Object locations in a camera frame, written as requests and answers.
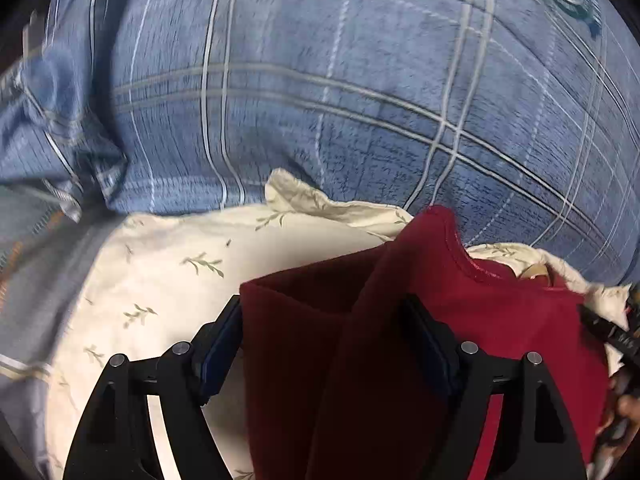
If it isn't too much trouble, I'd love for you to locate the blue plaid pillow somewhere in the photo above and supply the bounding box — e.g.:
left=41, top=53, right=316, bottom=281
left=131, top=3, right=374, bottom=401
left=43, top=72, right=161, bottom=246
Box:
left=1, top=0, right=639, bottom=283

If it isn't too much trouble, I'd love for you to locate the cream leaf-print pillow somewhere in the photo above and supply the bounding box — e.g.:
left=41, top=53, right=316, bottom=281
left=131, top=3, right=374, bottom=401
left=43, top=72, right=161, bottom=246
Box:
left=46, top=169, right=631, bottom=479

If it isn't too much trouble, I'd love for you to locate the red garment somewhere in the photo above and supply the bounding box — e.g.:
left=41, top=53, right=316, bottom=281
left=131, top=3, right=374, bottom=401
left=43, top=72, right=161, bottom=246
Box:
left=240, top=206, right=608, bottom=479

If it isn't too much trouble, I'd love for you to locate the grey striped duvet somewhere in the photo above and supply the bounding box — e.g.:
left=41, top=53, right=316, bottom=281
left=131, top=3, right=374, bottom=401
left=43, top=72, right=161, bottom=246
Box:
left=1, top=185, right=124, bottom=479

